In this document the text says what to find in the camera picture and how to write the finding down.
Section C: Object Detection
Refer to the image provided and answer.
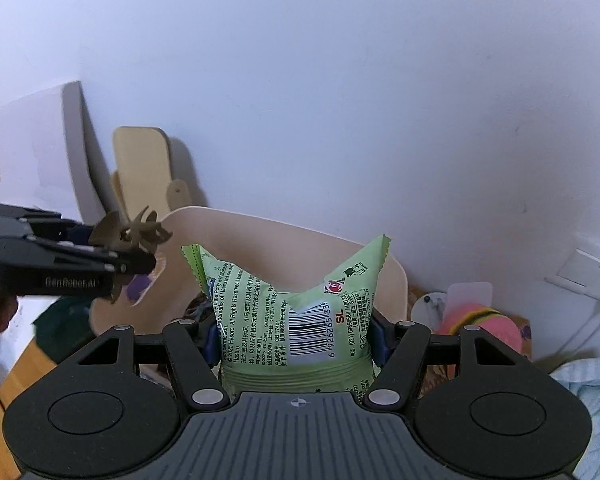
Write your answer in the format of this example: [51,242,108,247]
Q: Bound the dark green snack packet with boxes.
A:
[34,297,99,367]

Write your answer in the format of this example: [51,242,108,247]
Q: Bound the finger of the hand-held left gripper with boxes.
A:
[25,237,157,278]
[0,203,101,250]

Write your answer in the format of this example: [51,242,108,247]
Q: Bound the pink dotted ball toy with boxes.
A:
[437,302,522,363]

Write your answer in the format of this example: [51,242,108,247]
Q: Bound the beige plastic storage basket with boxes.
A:
[90,206,409,368]

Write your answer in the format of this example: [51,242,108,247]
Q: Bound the white charger cable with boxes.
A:
[552,305,600,358]

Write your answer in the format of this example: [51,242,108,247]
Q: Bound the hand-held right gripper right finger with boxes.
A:
[362,317,527,408]

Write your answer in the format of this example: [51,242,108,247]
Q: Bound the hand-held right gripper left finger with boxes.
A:
[75,320,232,412]

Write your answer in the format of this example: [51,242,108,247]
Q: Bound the blue striped bedding bundle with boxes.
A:
[550,355,600,480]

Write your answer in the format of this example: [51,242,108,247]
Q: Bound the light green snack packet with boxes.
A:
[181,235,393,402]

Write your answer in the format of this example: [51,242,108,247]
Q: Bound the white wall switch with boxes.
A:
[545,248,600,302]

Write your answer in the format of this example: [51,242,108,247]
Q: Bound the white and purple board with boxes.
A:
[0,81,107,233]

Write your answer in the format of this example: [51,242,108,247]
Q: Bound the white round dish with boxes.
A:
[411,282,494,335]

